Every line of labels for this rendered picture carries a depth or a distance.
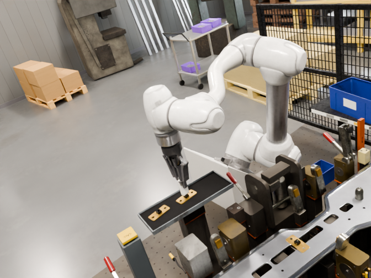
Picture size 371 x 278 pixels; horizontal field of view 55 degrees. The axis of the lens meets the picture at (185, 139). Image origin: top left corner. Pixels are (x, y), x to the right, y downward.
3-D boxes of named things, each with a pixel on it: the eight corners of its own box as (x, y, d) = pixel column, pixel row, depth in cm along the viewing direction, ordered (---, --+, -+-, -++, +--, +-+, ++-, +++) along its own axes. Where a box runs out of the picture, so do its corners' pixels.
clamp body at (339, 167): (347, 225, 168) (345, 164, 151) (329, 215, 176) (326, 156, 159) (356, 218, 170) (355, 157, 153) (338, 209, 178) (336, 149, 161)
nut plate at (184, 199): (181, 204, 136) (180, 202, 135) (175, 201, 139) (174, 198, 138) (197, 192, 140) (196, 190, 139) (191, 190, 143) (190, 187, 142)
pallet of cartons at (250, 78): (211, 95, 528) (199, 38, 488) (264, 66, 582) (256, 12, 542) (297, 116, 412) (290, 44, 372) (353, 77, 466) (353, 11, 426)
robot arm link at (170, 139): (168, 119, 130) (171, 133, 133) (148, 131, 126) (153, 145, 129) (183, 124, 124) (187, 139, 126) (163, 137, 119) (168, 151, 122)
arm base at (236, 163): (208, 157, 197) (212, 148, 197) (229, 165, 213) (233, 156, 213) (234, 168, 185) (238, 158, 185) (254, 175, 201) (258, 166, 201)
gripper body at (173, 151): (185, 139, 126) (191, 161, 130) (170, 134, 132) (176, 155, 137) (169, 149, 122) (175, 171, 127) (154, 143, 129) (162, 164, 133)
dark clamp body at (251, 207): (263, 283, 151) (250, 216, 133) (245, 267, 161) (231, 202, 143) (276, 274, 154) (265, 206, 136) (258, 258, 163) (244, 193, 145)
